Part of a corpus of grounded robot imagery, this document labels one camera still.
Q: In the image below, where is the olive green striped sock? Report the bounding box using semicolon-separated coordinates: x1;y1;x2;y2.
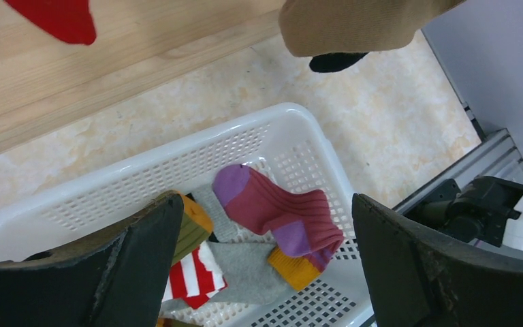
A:
155;190;215;327

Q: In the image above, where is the red white striped sock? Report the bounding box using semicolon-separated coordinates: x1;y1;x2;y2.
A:
162;242;228;309

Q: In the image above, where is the maroon purple sock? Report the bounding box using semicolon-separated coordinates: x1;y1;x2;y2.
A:
212;164;345;291

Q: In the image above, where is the black sock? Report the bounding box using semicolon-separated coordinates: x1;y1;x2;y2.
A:
309;52;368;74

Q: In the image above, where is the grey striped sock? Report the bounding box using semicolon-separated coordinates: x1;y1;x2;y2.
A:
187;185;290;305

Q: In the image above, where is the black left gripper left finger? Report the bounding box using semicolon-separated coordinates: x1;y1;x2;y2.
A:
0;193;184;326

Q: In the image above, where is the tan brown sock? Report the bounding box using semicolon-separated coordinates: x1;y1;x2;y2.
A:
279;0;461;57

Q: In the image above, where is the white perforated plastic basket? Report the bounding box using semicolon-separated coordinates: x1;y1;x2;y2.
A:
0;103;373;326

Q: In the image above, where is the plain red sock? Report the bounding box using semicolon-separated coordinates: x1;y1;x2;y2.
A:
5;0;97;46

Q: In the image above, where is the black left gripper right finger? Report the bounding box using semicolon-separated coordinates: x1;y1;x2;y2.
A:
352;194;523;326

